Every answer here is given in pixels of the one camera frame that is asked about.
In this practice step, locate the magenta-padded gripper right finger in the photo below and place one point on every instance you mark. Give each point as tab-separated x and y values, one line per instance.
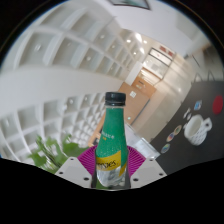
135	160

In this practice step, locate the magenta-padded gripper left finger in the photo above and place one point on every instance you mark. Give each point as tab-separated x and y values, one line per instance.
87	160

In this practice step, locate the green plastic drink bottle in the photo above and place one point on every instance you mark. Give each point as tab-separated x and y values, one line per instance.
112	140

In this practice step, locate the small round printed disc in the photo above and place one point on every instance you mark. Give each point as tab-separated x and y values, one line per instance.
178	129
165	148
170	137

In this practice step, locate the green leafy potted plant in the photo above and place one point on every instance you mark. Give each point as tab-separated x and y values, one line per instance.
50	153

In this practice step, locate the white patterned mug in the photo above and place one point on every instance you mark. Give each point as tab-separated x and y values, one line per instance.
196	131

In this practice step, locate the small blue square card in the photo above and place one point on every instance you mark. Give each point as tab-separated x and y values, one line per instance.
198	105

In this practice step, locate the flat round red coaster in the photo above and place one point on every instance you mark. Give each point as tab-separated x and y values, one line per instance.
218	105

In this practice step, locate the recessed ceiling lights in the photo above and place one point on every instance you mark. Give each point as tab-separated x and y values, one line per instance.
88	58

